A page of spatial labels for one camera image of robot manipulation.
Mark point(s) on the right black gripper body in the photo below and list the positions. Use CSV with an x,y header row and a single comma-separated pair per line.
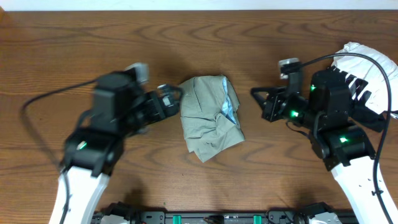
x,y
291,107

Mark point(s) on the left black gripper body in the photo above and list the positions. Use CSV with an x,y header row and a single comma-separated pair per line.
x,y
144,112

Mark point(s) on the khaki shorts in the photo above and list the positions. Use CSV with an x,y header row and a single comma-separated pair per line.
x,y
208,113

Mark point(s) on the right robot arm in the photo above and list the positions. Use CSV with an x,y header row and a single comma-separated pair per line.
x,y
335,137

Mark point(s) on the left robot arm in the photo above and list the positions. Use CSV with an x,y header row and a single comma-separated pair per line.
x,y
121,108

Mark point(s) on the black and white garment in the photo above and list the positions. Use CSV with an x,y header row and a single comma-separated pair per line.
x,y
367,85

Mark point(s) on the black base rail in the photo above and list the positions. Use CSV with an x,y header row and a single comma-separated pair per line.
x,y
120,212

